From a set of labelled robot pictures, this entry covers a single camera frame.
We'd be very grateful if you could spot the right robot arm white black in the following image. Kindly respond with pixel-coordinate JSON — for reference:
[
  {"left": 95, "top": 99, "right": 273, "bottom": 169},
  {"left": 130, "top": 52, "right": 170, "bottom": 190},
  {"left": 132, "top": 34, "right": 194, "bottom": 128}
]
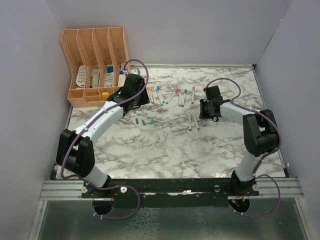
[{"left": 199, "top": 86, "right": 282, "bottom": 196}]

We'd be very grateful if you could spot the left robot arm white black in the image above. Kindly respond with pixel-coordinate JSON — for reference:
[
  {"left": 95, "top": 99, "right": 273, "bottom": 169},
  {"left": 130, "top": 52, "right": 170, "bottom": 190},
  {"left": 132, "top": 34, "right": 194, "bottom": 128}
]
[{"left": 56, "top": 73, "right": 150, "bottom": 198}]

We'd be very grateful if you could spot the yellow capped white marker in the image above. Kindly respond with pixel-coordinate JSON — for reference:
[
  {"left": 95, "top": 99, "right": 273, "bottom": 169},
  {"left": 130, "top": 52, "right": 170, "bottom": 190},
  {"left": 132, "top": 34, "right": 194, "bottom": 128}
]
[{"left": 150, "top": 87, "right": 158, "bottom": 106}]

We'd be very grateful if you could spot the light blue capped white marker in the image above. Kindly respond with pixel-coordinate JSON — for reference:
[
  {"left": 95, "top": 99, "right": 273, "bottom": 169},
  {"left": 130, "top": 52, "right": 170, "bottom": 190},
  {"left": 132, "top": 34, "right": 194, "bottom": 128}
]
[{"left": 155, "top": 88, "right": 164, "bottom": 106}]

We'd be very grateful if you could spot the white blue box in organizer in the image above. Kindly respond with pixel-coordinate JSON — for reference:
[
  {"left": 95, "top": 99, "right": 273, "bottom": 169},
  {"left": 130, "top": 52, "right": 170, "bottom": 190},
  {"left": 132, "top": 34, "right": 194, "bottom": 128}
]
[{"left": 103, "top": 65, "right": 114, "bottom": 88}]

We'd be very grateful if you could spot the dark green capped white marker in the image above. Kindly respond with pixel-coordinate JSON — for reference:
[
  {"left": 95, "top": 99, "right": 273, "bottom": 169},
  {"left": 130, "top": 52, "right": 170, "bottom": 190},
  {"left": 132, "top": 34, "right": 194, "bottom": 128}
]
[{"left": 181, "top": 89, "right": 188, "bottom": 107}]

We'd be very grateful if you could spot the yellow small box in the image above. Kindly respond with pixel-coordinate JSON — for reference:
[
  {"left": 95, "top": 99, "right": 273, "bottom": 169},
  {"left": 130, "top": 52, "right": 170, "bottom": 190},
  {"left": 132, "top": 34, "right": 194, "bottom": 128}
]
[{"left": 101, "top": 92, "right": 110, "bottom": 101}]

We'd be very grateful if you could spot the pink capped white marker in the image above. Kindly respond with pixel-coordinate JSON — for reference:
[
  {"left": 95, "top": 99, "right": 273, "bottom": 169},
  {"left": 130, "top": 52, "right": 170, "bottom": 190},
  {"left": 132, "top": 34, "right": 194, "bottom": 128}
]
[{"left": 178, "top": 88, "right": 182, "bottom": 107}]

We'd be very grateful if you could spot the brown capped white marker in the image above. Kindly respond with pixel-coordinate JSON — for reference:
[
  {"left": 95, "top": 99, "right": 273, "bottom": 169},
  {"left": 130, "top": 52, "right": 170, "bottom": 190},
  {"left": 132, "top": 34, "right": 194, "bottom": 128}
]
[{"left": 165, "top": 88, "right": 179, "bottom": 105}]

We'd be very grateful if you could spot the white device in organizer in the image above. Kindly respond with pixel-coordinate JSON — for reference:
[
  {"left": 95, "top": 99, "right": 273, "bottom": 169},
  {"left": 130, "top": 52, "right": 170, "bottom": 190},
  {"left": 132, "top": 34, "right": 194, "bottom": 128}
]
[{"left": 91, "top": 67, "right": 100, "bottom": 88}]

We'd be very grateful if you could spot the peach plastic desk organizer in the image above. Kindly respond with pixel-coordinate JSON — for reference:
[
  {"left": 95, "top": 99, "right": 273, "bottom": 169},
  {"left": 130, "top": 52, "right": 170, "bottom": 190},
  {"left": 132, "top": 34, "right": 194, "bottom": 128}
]
[{"left": 60, "top": 26, "right": 130, "bottom": 108}]

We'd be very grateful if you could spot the white remote in organizer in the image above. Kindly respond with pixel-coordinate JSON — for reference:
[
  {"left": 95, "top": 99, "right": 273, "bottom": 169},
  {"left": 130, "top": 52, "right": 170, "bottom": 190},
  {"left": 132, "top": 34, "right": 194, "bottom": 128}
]
[{"left": 75, "top": 65, "right": 87, "bottom": 88}]

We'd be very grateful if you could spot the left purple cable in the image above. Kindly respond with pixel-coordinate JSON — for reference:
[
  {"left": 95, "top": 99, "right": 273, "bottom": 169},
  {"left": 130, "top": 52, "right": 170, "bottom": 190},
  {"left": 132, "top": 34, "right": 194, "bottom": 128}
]
[{"left": 60, "top": 59, "right": 150, "bottom": 221}]

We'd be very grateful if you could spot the purple cable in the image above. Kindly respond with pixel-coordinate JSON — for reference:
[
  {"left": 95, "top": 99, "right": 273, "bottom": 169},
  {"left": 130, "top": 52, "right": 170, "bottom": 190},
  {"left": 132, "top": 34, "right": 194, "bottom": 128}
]
[
  {"left": 60, "top": 59, "right": 150, "bottom": 221},
  {"left": 203, "top": 78, "right": 283, "bottom": 218}
]

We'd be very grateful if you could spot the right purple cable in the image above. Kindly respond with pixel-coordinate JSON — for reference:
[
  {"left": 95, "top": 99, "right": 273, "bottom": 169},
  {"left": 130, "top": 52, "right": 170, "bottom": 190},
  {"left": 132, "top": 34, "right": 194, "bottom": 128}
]
[{"left": 203, "top": 78, "right": 283, "bottom": 218}]

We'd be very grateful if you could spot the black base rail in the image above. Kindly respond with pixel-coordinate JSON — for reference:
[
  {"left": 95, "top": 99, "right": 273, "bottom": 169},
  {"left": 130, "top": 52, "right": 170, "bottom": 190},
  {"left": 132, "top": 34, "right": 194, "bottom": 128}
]
[{"left": 82, "top": 177, "right": 259, "bottom": 209}]

